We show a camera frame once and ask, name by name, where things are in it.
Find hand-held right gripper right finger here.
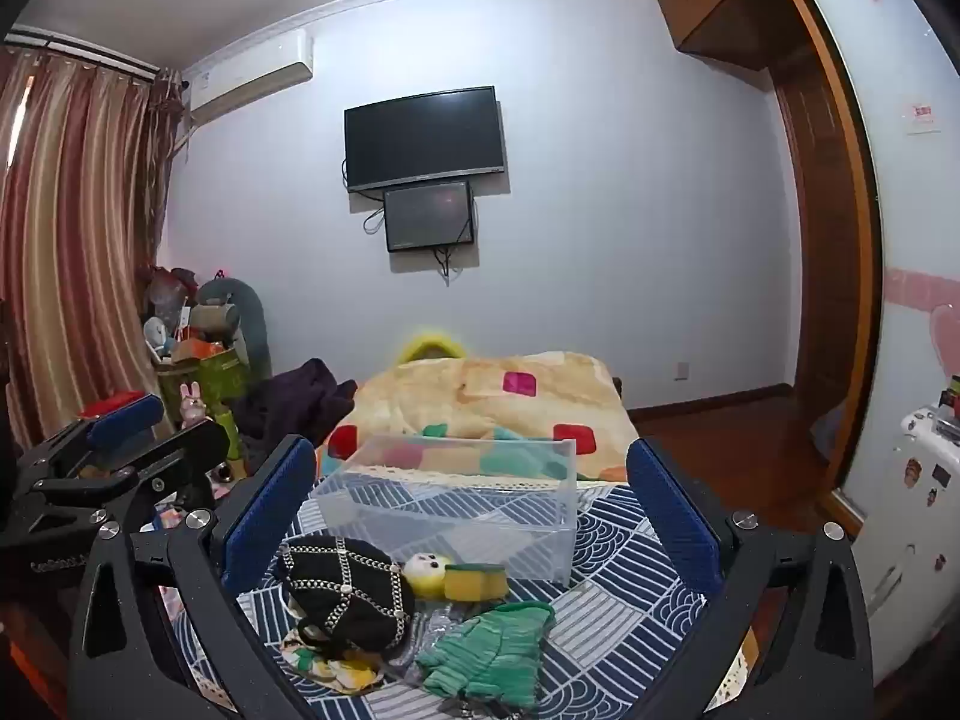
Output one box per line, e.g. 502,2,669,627
627,437,875,720

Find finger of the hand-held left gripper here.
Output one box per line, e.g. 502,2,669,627
90,420,230,533
15,392,166,488

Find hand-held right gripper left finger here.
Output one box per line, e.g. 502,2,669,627
67,433,317,720

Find black hat with chains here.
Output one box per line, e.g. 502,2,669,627
279,536,417,653

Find yellow plush toy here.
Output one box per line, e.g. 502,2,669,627
405,551,455,601

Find clear plastic storage box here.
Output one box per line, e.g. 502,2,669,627
309,433,578,586

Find yellow green sponge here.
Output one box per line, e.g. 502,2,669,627
442,562,509,602

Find green knitted gloves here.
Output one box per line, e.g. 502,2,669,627
416,600,557,710

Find pink bunny toy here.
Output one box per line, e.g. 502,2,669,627
178,381,208,428

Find green cardboard box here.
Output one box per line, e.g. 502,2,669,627
199,349,248,407

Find dark purple cloth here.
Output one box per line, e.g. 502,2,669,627
232,358,359,466

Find pile of bags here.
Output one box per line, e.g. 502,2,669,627
139,264,202,370

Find blue patterned bedsheet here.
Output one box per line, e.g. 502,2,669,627
161,476,751,720

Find grey plush toy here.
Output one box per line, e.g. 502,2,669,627
191,277,273,383

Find floral patterned cloth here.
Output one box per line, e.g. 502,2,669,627
281,626,387,693

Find striped red curtain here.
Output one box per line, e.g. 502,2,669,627
0,45,185,451

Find clear plastic bag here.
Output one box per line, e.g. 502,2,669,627
405,600,526,720

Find beige patterned blanket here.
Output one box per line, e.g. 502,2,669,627
315,351,642,482

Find white appliance with stickers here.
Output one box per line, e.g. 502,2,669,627
855,403,960,683

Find white air conditioner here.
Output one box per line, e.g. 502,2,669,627
184,28,314,125

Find wooden overhead cabinet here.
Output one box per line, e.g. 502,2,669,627
655,0,797,72

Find black monitor cable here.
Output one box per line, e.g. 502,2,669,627
437,244,481,286

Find wooden door frame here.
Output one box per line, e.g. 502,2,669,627
769,0,883,533

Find small wall monitor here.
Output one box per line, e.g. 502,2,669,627
383,180,476,254

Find white curtain rail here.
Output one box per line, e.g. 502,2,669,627
4,25,162,77

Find large wall television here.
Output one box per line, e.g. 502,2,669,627
344,86,506,194

